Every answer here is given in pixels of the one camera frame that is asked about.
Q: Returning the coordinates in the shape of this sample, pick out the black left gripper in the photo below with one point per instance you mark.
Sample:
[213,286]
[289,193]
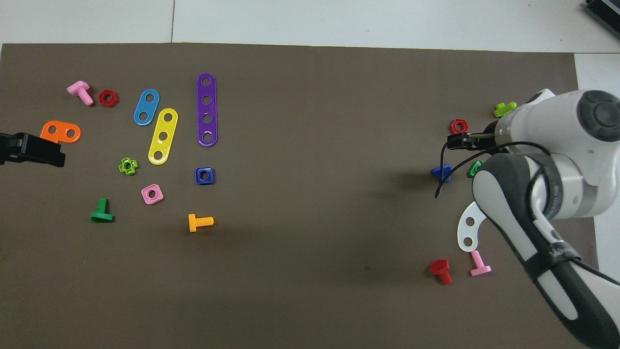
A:
[12,147]

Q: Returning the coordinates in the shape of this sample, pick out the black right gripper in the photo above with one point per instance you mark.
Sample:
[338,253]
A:
[491,133]

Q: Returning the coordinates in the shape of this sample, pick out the blue square plastic nut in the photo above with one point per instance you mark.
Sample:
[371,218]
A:
[198,180]

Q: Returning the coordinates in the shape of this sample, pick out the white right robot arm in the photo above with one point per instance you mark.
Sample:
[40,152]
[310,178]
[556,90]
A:
[581,160]

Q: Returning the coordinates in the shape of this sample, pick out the red hexagon plastic nut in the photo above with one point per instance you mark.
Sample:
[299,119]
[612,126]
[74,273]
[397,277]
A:
[454,123]
[115,100]

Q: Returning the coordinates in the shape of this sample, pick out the orange heart-shaped plate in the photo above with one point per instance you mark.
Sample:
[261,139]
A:
[61,126]

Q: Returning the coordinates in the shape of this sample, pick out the green triangle plastic nut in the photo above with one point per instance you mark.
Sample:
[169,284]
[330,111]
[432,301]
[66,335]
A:
[473,170]

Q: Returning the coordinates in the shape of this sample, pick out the lime green plastic bolt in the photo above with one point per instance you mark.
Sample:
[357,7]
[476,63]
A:
[503,110]

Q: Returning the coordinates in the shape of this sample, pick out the pink plastic bolt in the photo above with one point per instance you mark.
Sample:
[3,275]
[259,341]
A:
[80,88]
[479,266]

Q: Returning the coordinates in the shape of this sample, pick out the lime green cross nut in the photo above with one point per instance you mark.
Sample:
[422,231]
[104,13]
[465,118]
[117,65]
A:
[122,167]

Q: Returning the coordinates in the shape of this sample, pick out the dark green plastic bolt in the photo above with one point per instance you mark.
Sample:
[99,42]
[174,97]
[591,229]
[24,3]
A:
[101,216]

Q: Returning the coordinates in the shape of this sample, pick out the white curved perforated plate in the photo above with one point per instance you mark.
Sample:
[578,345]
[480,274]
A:
[471,231]

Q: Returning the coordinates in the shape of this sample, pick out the blue two-hole plate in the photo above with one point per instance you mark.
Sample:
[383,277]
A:
[147,106]

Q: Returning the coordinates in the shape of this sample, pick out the pink square plastic nut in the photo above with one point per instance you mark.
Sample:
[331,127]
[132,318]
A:
[159,198]

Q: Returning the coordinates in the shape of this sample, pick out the yellow three-hole plate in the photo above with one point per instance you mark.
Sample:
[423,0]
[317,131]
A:
[165,126]

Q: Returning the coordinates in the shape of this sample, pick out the red plastic bolt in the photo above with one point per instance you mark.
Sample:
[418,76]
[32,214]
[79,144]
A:
[440,266]

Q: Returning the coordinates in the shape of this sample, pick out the orange plastic bolt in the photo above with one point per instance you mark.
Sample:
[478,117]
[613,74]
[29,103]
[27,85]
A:
[193,223]

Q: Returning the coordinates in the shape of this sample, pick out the purple four-hole plate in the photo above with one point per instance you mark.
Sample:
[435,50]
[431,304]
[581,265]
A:
[207,109]

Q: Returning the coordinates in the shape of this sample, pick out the brown table mat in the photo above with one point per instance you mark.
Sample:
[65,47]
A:
[315,232]

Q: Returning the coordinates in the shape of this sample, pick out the grey ribbed device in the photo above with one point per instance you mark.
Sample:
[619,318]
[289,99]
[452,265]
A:
[605,10]

